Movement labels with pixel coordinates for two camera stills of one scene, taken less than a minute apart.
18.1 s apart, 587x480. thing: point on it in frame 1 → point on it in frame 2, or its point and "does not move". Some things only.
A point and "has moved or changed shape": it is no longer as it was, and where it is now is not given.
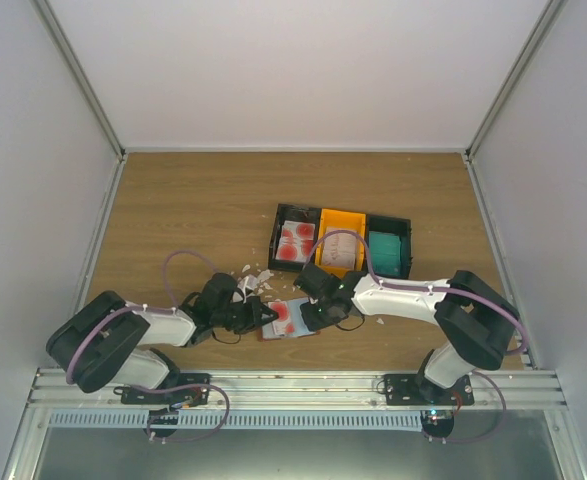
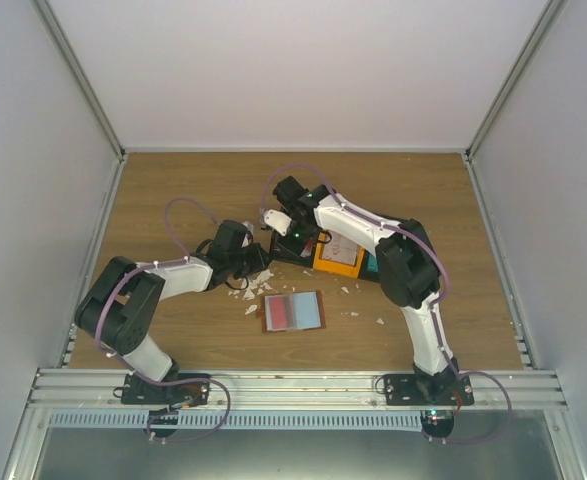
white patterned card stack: [339, 248] does not move
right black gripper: [311, 321] → [296, 249]
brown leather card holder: [289, 322] has moved or changed shape
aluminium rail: [305, 392] does not move
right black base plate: [437, 404] does not move
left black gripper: [254, 319] → [259, 260]
